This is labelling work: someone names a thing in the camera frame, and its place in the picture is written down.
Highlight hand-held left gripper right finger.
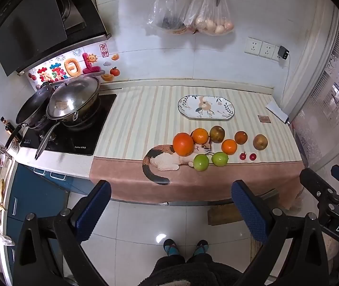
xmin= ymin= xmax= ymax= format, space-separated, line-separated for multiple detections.
xmin=231 ymin=179 xmax=331 ymax=286

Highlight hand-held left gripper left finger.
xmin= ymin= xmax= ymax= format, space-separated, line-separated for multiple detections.
xmin=12 ymin=180 xmax=112 ymax=286

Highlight green apple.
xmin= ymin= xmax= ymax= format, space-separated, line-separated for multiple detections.
xmin=211 ymin=152 xmax=229 ymax=167
xmin=193 ymin=154 xmax=210 ymax=172

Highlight pink-tan apple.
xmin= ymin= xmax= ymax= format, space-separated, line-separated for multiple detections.
xmin=253 ymin=134 xmax=268 ymax=151

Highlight small dark red apple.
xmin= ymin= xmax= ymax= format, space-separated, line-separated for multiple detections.
xmin=234 ymin=131 xmax=249 ymax=145

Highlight dark red-green apple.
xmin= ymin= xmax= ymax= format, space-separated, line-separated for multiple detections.
xmin=209 ymin=125 xmax=226 ymax=143

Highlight large red-orange orange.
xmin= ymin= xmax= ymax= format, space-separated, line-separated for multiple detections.
xmin=173 ymin=132 xmax=194 ymax=157

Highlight oval floral ceramic plate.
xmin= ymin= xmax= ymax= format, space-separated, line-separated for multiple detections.
xmin=178 ymin=95 xmax=235 ymax=121

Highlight wooden board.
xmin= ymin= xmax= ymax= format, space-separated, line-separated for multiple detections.
xmin=208 ymin=198 xmax=277 ymax=226

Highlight person's right foot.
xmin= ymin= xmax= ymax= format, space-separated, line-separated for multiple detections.
xmin=194 ymin=240 xmax=210 ymax=257

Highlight black glass cooktop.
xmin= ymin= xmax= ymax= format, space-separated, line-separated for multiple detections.
xmin=20 ymin=94 xmax=117 ymax=156

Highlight blue kitchen cabinet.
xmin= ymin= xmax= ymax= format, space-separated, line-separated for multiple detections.
xmin=1 ymin=162 xmax=70 ymax=286

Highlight frosted glass door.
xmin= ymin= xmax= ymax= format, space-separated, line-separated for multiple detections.
xmin=283 ymin=6 xmax=339 ymax=170

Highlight person's black fleece clothing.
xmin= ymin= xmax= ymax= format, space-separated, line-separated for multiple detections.
xmin=153 ymin=253 xmax=247 ymax=286

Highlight white flat box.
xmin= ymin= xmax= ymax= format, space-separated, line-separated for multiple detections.
xmin=265 ymin=101 xmax=290 ymax=124

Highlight person's feet in slippers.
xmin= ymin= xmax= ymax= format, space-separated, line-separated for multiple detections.
xmin=163 ymin=239 xmax=178 ymax=257

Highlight steel wok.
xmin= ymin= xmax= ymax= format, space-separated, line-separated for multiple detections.
xmin=35 ymin=94 xmax=102 ymax=160

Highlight striped cat-print tablecloth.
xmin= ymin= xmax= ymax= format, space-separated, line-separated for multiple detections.
xmin=90 ymin=85 xmax=304 ymax=204

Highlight steel wok lid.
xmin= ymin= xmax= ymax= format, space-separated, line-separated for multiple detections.
xmin=46 ymin=76 xmax=101 ymax=119

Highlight dark sauce bottle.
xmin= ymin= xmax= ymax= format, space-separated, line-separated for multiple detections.
xmin=0 ymin=116 xmax=23 ymax=151

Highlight black frying pan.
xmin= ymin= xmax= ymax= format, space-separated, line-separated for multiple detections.
xmin=4 ymin=85 xmax=54 ymax=150

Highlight plastic bag of eggs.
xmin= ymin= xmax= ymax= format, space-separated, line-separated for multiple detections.
xmin=195 ymin=0 xmax=235 ymax=36

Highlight black range hood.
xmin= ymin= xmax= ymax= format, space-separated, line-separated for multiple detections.
xmin=0 ymin=0 xmax=112 ymax=76

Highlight clear plastic bag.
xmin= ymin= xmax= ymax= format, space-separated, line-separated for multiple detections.
xmin=184 ymin=0 xmax=203 ymax=34

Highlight plastic bag with dark contents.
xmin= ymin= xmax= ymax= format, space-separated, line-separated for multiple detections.
xmin=145 ymin=0 xmax=197 ymax=36

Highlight white cable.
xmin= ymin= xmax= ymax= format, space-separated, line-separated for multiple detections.
xmin=284 ymin=58 xmax=292 ymax=124

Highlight white wall socket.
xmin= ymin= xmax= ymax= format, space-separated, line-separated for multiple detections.
xmin=260 ymin=41 xmax=277 ymax=60
xmin=245 ymin=37 xmax=262 ymax=56

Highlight colourful wall stickers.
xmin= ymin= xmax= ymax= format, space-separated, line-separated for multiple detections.
xmin=28 ymin=43 xmax=122 ymax=84

